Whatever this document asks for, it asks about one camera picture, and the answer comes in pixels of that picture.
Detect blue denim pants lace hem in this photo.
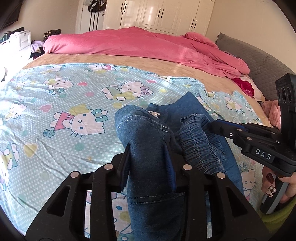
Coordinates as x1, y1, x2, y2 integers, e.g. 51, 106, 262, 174
115, 92, 243, 240

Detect right hand painted nails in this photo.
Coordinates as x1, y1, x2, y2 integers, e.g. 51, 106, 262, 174
261, 166, 296, 204

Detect tan bed blanket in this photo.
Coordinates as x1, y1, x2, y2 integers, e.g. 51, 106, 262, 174
24, 54, 271, 127

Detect pink plush toy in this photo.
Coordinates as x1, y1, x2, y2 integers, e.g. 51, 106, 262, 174
260, 99, 281, 130

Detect red patterned pillow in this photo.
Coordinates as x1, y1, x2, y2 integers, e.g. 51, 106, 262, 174
232, 78, 254, 98

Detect grey quilted headboard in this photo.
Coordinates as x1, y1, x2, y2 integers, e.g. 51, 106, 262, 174
216, 33, 294, 100

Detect pink duvet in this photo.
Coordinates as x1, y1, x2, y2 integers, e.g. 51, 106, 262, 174
44, 27, 250, 79

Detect Hello Kitty blue sheet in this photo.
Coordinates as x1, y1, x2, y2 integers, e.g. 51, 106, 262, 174
1, 63, 264, 234

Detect white wardrobe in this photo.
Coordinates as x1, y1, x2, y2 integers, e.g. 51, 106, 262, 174
103, 0, 215, 36

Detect white drawer cabinet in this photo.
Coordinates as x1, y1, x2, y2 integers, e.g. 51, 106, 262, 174
5, 30, 31, 52

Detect dark clothes pile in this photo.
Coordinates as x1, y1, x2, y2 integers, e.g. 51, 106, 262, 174
43, 29, 62, 41

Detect hanging bags on door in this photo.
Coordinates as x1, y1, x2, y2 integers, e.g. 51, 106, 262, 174
80, 1, 107, 33

